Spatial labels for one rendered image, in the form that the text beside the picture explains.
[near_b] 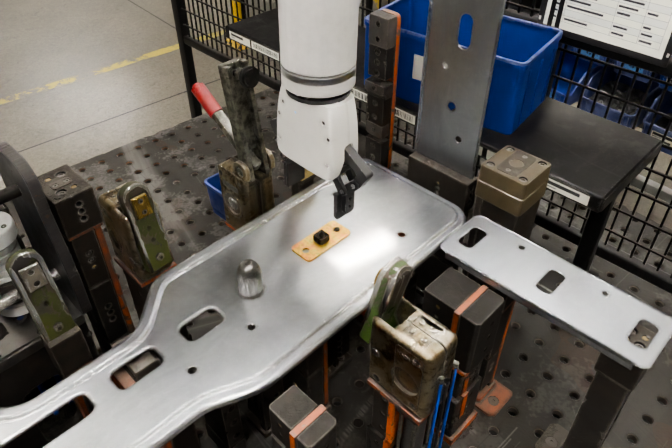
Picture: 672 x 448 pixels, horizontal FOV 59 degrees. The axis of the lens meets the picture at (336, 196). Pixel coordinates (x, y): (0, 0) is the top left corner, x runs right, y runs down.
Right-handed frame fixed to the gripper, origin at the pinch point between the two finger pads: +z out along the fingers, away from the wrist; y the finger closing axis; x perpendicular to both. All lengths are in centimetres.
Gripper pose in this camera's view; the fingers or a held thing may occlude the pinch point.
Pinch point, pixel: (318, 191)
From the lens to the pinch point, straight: 76.8
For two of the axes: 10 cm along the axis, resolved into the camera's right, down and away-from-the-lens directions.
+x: 7.0, -4.3, 5.6
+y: 7.1, 4.5, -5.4
